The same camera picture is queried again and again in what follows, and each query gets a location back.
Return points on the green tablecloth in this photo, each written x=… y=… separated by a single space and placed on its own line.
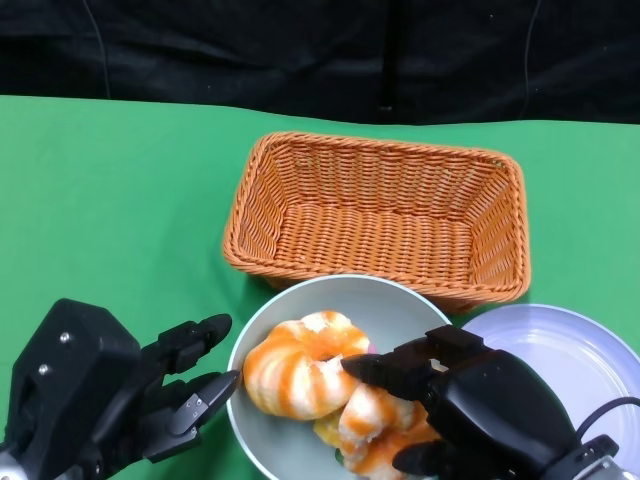
x=125 y=200

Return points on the lavender plate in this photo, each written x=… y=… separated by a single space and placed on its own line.
x=575 y=350

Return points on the black curtain backdrop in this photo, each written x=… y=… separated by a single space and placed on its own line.
x=250 y=50

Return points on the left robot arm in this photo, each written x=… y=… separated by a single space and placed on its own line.
x=10 y=465

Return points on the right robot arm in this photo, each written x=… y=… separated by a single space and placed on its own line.
x=600 y=460

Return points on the pale green bowl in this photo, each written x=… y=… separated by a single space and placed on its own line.
x=325 y=295

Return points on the orange wicker basket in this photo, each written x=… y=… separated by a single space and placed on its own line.
x=375 y=230

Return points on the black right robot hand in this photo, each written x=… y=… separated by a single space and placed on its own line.
x=490 y=410

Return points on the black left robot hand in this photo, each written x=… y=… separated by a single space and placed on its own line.
x=75 y=380

